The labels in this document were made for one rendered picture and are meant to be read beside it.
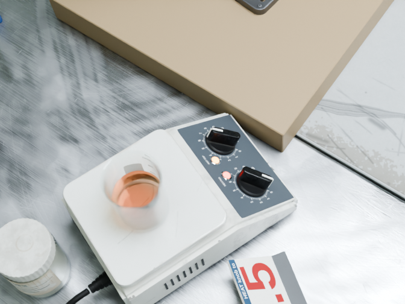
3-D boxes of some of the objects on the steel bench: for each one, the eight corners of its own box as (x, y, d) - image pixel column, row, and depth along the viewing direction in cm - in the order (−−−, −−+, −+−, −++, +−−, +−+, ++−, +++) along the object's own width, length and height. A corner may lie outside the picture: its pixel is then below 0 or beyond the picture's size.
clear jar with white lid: (14, 247, 79) (-11, 221, 72) (71, 239, 79) (51, 213, 72) (14, 303, 77) (-12, 281, 69) (73, 295, 77) (52, 273, 69)
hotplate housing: (229, 120, 84) (225, 84, 76) (299, 212, 78) (302, 181, 71) (55, 229, 80) (34, 201, 73) (117, 332, 75) (101, 313, 67)
